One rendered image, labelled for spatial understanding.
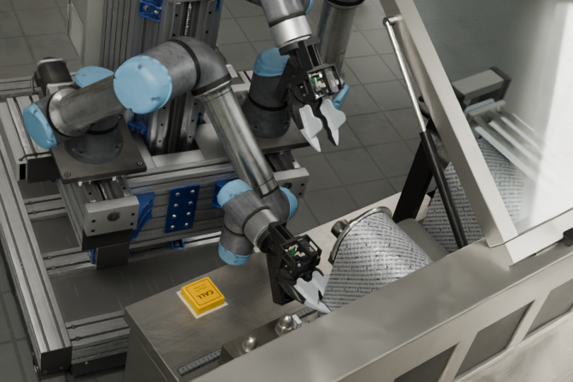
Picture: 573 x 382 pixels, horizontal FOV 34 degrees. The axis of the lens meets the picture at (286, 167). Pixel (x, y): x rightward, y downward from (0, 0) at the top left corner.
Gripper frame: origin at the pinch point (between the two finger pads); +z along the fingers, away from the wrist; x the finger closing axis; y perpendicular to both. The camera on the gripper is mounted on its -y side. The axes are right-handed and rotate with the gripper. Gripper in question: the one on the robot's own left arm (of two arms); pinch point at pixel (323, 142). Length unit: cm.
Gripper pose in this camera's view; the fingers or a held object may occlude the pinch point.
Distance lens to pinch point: 185.0
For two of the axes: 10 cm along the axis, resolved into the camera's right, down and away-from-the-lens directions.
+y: 5.2, -1.7, -8.4
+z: 3.3, 9.4, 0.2
